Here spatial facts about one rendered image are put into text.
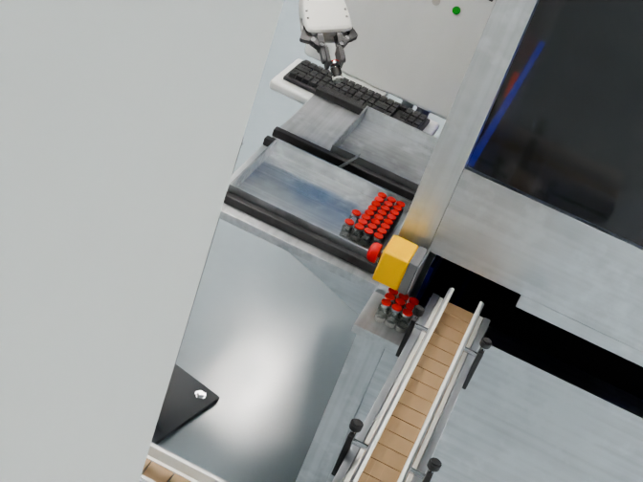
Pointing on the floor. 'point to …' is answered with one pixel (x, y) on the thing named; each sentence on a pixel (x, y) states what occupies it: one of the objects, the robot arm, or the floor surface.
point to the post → (427, 211)
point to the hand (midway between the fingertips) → (332, 56)
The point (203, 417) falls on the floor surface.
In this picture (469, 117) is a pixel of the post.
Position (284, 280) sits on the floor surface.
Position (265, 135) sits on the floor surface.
